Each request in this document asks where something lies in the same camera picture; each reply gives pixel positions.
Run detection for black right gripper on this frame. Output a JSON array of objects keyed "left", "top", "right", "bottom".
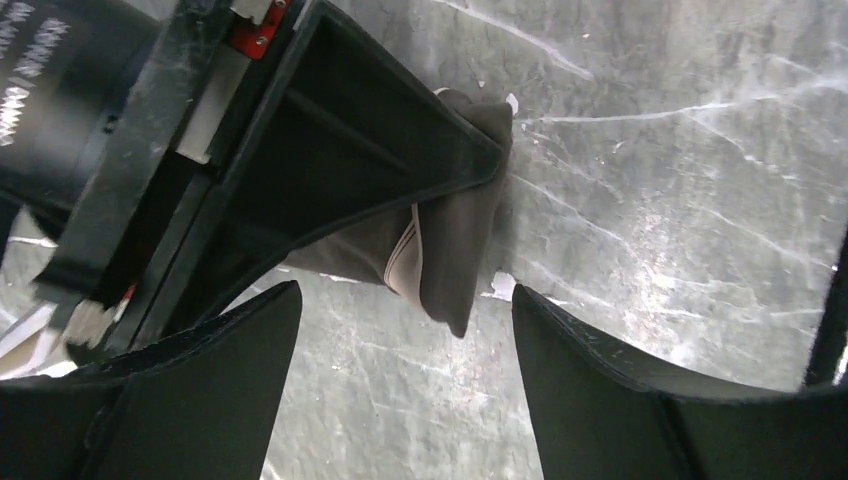
[{"left": 1, "top": 1, "right": 232, "bottom": 318}]

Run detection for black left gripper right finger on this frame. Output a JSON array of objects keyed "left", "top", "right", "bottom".
[{"left": 512, "top": 285, "right": 847, "bottom": 479}]

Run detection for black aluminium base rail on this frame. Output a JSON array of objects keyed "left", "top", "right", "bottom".
[{"left": 803, "top": 234, "right": 847, "bottom": 387}]

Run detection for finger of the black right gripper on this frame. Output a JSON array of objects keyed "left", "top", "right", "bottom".
[{"left": 102, "top": 1, "right": 504, "bottom": 352}]

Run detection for olive underwear with beige waistband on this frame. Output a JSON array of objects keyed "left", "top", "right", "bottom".
[{"left": 283, "top": 87, "right": 513, "bottom": 338}]

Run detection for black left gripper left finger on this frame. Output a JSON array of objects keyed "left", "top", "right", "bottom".
[{"left": 1, "top": 281, "right": 302, "bottom": 479}]

